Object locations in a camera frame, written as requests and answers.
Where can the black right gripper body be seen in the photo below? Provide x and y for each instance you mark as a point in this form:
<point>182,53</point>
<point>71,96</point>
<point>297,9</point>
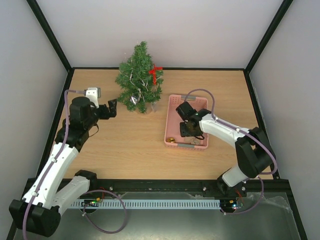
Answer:
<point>186,129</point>

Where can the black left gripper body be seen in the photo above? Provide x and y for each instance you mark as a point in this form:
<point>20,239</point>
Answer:
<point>105,115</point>

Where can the silver glitter gift ornament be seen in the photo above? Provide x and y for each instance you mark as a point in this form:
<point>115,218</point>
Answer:
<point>134,99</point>

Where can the clear wire fairy lights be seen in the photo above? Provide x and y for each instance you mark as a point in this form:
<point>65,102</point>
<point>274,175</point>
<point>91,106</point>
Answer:
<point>134,79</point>

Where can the clear plastic battery box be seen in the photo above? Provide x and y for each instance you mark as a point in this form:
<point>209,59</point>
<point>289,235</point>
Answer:
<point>154,107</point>

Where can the red bow ornament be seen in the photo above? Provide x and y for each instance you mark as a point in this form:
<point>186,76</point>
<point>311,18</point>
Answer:
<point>153,71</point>

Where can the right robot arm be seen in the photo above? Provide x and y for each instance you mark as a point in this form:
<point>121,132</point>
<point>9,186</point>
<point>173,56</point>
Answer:
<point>253,150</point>

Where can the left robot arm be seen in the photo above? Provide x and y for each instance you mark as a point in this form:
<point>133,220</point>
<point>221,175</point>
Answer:
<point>41,208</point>

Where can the small green christmas tree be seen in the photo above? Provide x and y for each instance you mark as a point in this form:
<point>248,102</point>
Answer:
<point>141,47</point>

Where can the round wooden tree base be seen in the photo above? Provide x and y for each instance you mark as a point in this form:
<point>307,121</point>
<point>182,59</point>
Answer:
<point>148,109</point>

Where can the pink perforated plastic basket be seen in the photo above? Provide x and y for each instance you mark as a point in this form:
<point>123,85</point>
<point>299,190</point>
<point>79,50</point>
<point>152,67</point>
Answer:
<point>172,127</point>

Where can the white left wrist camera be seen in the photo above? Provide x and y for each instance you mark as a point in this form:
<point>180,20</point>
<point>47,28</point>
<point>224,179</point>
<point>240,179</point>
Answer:
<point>93,94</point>

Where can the light blue cable duct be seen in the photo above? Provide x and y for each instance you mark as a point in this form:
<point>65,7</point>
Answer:
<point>150,204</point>

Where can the black aluminium mounting rail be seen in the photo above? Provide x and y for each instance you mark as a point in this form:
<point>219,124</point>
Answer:
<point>205,188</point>

